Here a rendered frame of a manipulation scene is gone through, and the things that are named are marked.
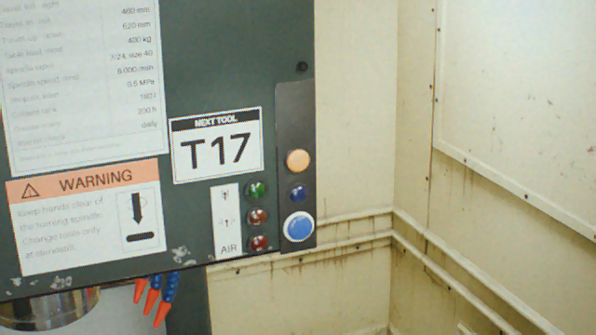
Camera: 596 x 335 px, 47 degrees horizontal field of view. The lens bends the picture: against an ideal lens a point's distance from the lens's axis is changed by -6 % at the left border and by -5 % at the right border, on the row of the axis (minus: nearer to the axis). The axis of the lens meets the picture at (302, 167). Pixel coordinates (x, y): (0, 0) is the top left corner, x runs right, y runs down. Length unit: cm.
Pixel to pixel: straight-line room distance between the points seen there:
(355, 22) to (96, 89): 131
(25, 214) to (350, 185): 143
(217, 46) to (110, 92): 12
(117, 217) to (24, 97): 16
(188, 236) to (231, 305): 132
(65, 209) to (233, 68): 22
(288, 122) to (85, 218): 24
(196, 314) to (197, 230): 87
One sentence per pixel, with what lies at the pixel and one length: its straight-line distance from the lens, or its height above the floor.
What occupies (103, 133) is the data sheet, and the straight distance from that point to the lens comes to 73.
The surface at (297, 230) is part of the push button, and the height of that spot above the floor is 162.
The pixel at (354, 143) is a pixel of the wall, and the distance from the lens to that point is 203.
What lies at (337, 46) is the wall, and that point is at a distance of 194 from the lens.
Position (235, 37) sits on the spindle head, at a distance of 74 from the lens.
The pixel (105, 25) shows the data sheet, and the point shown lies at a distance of 70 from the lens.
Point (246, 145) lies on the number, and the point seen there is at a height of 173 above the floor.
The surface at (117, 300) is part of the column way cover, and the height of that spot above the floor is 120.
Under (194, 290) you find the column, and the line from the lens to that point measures 162.
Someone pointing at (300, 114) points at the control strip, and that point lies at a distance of 78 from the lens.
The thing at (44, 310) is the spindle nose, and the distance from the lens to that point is 95.
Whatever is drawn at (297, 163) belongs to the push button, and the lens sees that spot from 79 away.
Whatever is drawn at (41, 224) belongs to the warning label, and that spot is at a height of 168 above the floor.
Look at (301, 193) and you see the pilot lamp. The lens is 80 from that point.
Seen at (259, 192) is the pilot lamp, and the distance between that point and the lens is 78.
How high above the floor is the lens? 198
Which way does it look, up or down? 21 degrees down
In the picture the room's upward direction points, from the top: 1 degrees counter-clockwise
